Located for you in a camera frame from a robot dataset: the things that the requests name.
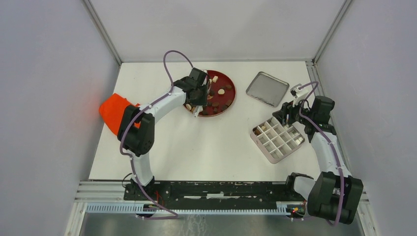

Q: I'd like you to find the orange cloth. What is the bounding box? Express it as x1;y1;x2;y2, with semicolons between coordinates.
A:
98;93;140;136

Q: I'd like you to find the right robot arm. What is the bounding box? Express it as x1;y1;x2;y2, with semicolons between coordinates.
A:
272;96;363;225

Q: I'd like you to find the metal tongs white handle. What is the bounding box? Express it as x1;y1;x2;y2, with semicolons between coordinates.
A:
192;77;211;117

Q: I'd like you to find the red round tray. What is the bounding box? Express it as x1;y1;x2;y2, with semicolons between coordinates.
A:
198;70;237;117

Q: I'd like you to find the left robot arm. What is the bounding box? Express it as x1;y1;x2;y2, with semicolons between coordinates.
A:
117;67;209;201

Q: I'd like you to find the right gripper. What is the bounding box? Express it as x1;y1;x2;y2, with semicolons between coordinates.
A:
272;96;314;125

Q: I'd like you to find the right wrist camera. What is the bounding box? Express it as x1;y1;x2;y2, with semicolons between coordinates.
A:
290;84;309;107

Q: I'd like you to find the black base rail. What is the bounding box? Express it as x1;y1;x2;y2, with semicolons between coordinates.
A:
123;180;307;214

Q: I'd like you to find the silver tin lid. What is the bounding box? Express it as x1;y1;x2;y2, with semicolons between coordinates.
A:
246;71;289;108

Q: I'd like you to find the pink compartment box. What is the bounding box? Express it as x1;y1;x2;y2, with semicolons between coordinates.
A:
250;117;305;164

